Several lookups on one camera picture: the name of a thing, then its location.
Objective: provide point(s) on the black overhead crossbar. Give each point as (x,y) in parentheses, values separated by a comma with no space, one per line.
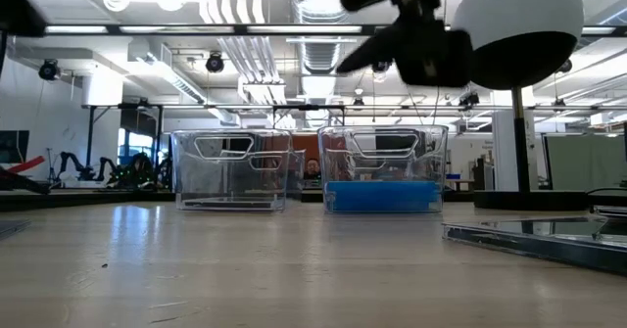
(112,30)

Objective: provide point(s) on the clear plastic bin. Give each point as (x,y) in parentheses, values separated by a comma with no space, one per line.
(230,171)
(382,166)

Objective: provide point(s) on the dark monitor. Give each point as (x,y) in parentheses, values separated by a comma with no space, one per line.
(14,147)

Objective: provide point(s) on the black metal table frame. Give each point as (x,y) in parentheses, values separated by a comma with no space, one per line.
(98,200)

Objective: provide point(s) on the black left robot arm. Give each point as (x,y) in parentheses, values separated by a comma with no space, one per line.
(19,14)

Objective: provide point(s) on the black ceiling spotlight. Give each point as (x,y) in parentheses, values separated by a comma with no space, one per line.
(214,62)
(49,70)

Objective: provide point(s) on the person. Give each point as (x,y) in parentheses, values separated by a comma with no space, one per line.
(312,169)

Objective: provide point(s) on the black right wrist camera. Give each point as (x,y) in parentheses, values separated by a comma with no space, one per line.
(436,54)

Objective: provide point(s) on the black ceiling camera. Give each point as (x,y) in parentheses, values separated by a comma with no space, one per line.
(468,99)

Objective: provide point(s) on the white globe lamp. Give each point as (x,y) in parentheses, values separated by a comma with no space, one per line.
(519,14)

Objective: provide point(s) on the black background robot arm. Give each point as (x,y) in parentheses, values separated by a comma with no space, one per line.
(137,171)
(73,164)

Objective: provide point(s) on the red bar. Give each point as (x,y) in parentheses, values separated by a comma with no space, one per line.
(29,164)

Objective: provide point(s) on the green partition board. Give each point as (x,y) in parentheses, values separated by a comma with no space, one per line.
(583,161)

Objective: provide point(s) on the small blue box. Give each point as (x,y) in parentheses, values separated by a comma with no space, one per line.
(453,176)

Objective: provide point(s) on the black background gantry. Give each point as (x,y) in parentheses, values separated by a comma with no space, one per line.
(91,142)

